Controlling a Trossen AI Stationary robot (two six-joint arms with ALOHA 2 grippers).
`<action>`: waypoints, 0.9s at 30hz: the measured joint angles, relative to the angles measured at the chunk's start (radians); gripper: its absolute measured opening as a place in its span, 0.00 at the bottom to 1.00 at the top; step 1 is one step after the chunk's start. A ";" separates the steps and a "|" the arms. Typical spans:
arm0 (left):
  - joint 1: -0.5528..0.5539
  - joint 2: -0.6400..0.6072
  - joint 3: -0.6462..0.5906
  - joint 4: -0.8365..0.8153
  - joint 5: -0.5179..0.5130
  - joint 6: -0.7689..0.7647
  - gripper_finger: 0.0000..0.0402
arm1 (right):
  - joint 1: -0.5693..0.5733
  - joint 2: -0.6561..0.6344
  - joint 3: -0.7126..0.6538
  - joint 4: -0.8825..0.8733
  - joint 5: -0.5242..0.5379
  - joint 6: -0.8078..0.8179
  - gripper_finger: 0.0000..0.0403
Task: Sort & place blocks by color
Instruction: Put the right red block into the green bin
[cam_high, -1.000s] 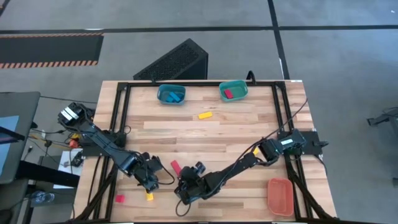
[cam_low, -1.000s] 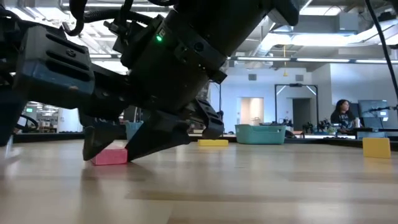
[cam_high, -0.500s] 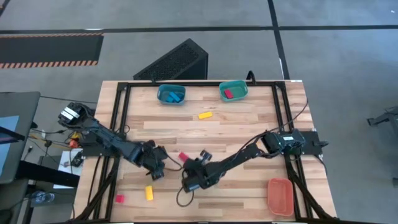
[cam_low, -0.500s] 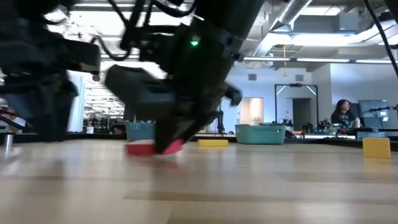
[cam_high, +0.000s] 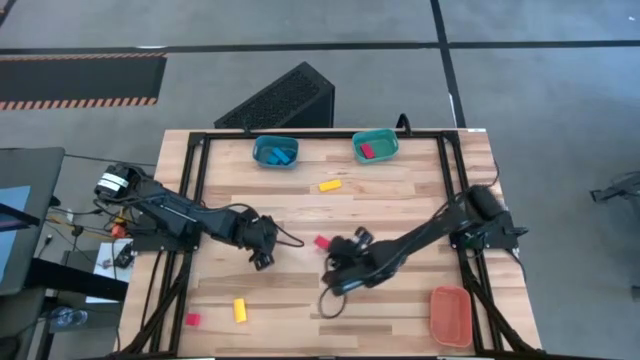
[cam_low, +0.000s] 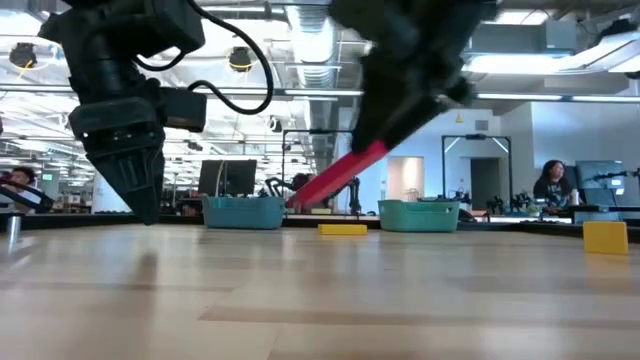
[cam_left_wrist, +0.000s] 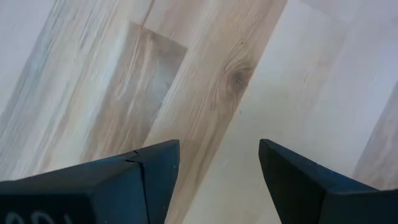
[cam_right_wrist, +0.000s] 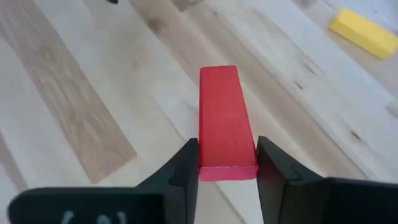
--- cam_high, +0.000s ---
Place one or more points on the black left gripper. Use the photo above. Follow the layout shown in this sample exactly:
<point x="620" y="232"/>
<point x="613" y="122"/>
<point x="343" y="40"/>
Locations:
<point x="257" y="232"/>

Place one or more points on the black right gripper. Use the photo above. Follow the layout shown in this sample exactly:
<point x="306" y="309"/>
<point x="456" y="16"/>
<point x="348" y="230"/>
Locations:
<point x="350" y="255"/>

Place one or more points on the small red cube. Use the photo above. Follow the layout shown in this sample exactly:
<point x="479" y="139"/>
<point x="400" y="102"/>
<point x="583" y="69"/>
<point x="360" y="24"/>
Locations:
<point x="321" y="242"/>

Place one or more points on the short blue block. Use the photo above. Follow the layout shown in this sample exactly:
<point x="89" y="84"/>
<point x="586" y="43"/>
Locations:
<point x="272" y="160"/>

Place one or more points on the rounded yellow block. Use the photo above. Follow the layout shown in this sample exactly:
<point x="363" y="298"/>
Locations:
<point x="240" y="310"/>

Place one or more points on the long blue block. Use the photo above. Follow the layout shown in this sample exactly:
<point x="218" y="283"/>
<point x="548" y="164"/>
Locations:
<point x="282" y="155"/>

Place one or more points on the medium red block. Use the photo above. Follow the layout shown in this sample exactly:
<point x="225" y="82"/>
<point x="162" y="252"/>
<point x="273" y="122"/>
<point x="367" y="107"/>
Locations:
<point x="368" y="151"/>

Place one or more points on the long red block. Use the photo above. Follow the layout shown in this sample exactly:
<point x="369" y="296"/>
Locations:
<point x="193" y="319"/>

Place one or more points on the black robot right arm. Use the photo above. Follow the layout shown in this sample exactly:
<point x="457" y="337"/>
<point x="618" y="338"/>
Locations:
<point x="415" y="235"/>

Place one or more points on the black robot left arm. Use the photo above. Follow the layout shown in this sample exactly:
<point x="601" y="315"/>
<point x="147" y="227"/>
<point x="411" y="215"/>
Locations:
<point x="170" y="212"/>

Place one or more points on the long yellow block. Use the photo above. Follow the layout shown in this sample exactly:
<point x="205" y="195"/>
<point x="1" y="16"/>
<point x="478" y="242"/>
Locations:
<point x="330" y="185"/>

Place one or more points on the blue plastic bin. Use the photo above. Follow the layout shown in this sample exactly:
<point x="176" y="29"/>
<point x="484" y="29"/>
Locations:
<point x="260" y="145"/>

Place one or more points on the green plastic bin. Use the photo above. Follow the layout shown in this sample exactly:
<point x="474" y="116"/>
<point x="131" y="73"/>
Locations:
<point x="387" y="147"/>

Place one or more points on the small black device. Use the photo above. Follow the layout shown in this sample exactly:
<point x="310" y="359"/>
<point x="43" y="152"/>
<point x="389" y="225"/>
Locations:
<point x="123" y="255"/>

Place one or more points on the orange plastic bin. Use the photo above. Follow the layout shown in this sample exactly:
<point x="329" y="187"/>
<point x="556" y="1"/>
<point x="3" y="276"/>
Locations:
<point x="450" y="315"/>

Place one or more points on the orange connector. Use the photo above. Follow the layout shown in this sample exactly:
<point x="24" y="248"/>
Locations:
<point x="118" y="231"/>

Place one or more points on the black mesh computer tower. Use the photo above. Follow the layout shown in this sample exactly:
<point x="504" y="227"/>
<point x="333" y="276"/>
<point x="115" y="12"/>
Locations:
<point x="290" y="95"/>

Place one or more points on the white paper sheet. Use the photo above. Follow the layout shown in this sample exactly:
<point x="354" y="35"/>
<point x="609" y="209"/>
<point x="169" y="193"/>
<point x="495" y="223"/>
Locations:
<point x="102" y="280"/>

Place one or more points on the clear water bottle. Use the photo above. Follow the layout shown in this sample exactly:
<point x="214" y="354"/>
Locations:
<point x="67" y="316"/>

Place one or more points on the dark grey computer desk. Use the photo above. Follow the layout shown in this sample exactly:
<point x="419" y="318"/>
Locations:
<point x="40" y="200"/>

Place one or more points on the black mat orange stripes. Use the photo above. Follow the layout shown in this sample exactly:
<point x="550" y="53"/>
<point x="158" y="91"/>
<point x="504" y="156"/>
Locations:
<point x="80" y="80"/>

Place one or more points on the black chair base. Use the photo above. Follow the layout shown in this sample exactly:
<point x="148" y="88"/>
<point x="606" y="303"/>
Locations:
<point x="620" y="192"/>

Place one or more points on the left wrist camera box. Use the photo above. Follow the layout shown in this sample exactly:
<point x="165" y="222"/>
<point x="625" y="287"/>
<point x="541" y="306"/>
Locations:
<point x="263" y="260"/>

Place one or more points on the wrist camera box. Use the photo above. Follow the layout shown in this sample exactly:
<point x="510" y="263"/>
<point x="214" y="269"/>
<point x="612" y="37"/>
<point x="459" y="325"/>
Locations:
<point x="263" y="260"/>
<point x="363" y="235"/>

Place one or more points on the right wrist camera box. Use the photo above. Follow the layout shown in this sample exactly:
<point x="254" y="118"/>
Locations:
<point x="363" y="235"/>

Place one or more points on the black aluminium table frame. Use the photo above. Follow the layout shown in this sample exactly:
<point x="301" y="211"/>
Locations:
<point x="325" y="134"/>

